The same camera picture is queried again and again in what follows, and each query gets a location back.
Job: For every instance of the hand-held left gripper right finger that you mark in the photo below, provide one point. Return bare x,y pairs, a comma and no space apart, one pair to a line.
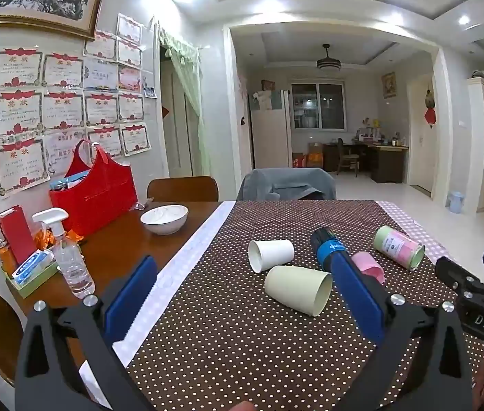
357,299

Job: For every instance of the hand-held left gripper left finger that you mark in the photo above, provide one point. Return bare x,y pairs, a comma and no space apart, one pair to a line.
132,295

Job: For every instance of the pale green cup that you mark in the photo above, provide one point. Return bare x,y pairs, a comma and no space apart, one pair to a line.
295,289

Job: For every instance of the green and pink printed cup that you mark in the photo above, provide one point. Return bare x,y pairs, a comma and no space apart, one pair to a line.
398,246

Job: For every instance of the blue and black cup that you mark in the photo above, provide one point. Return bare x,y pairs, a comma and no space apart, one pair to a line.
325,242

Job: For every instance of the white paper cup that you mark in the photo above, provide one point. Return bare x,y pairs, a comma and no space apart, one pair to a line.
270,254

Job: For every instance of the light blue bin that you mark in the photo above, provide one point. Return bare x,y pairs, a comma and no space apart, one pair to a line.
456,203

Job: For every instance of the clear spray bottle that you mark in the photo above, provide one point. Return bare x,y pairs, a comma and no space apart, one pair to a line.
70,265

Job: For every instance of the white bowl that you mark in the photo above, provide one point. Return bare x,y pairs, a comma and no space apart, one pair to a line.
164,219

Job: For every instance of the brown polka dot tablecloth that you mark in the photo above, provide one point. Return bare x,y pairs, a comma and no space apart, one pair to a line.
225,334

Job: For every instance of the green tray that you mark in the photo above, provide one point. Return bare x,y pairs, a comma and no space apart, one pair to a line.
32,287

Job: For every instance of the red basket bag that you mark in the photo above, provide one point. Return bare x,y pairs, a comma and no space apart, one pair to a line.
96,199

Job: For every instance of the orange snack packets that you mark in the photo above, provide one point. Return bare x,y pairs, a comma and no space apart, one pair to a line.
45,239

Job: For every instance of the blue and white box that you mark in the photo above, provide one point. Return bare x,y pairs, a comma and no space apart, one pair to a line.
32,267

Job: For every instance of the white door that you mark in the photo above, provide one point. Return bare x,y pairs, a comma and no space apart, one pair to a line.
417,154

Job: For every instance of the dark wooden desk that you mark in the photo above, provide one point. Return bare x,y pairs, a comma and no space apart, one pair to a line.
385,162

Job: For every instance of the red box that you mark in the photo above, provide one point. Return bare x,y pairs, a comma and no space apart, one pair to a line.
17,233

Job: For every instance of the dark desk chair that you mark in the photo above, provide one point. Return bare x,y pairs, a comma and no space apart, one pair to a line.
347,158

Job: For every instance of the orange cardboard boxes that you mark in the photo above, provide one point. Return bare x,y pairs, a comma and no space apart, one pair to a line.
312,156

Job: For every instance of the chair with grey cover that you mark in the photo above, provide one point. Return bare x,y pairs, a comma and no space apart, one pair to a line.
259,184

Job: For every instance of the red door ornament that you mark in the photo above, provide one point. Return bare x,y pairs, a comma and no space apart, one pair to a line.
429,113

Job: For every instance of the white refrigerator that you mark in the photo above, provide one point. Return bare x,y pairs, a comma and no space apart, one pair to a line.
270,137

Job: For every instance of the window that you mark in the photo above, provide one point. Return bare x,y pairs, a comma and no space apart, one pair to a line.
318,105

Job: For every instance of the green door curtain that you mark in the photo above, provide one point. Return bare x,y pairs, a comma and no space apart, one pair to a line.
186,77

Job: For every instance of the ceiling lamp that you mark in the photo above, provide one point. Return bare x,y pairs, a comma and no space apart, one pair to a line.
328,63

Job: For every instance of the framed wall picture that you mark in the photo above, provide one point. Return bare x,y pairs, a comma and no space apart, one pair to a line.
389,84

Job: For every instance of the wall of paper certificates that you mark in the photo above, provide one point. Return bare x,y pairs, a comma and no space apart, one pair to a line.
60,107

